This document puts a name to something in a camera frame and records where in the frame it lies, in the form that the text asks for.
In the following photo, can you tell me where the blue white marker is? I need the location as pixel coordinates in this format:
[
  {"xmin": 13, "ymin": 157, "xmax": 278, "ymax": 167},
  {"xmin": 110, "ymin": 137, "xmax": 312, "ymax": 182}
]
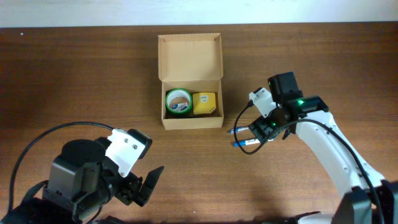
[{"xmin": 232, "ymin": 138, "xmax": 274, "ymax": 147}]

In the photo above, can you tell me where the blue ballpoint pen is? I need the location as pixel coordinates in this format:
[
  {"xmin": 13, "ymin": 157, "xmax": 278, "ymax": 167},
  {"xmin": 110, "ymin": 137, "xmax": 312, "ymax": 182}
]
[{"xmin": 228, "ymin": 126, "xmax": 249, "ymax": 134}]

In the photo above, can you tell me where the blue white staples box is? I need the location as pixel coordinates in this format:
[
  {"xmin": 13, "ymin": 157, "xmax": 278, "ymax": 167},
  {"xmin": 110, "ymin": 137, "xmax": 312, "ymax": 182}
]
[{"xmin": 171, "ymin": 102, "xmax": 189, "ymax": 113}]

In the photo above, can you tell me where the green tape roll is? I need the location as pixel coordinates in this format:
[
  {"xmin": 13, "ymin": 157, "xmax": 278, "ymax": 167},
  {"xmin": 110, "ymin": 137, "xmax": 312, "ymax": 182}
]
[{"xmin": 165, "ymin": 88, "xmax": 193, "ymax": 117}]

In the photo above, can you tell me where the yellow sticky note pad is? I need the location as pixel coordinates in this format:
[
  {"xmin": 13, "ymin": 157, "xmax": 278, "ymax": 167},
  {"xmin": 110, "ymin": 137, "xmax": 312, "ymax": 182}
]
[{"xmin": 192, "ymin": 92, "xmax": 216, "ymax": 115}]

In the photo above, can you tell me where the brown cardboard box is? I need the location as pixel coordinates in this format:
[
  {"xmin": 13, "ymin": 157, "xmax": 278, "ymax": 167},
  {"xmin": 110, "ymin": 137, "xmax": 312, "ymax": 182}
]
[{"xmin": 158, "ymin": 33, "xmax": 224, "ymax": 130}]

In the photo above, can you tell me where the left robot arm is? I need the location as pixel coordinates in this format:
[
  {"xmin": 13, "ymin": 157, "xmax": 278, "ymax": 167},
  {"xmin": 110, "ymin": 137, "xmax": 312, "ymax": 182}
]
[{"xmin": 1, "ymin": 129, "xmax": 164, "ymax": 223}]

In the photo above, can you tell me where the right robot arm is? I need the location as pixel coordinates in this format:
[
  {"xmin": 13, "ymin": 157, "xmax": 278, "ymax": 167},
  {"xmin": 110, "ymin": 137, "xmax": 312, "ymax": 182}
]
[{"xmin": 248, "ymin": 72, "xmax": 397, "ymax": 223}]

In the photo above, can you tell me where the right black cable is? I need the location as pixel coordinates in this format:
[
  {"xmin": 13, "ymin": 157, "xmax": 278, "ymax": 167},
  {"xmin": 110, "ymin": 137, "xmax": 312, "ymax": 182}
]
[{"xmin": 233, "ymin": 99, "xmax": 386, "ymax": 224}]

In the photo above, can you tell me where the black cable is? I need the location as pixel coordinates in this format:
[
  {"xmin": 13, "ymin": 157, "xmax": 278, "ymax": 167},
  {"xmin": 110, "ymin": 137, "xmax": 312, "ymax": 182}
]
[
  {"xmin": 233, "ymin": 99, "xmax": 386, "ymax": 224},
  {"xmin": 7, "ymin": 121, "xmax": 116, "ymax": 215}
]

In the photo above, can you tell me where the left black cable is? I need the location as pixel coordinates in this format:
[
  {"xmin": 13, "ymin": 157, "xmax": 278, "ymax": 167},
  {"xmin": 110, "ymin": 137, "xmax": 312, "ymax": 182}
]
[{"xmin": 7, "ymin": 121, "xmax": 116, "ymax": 215}]

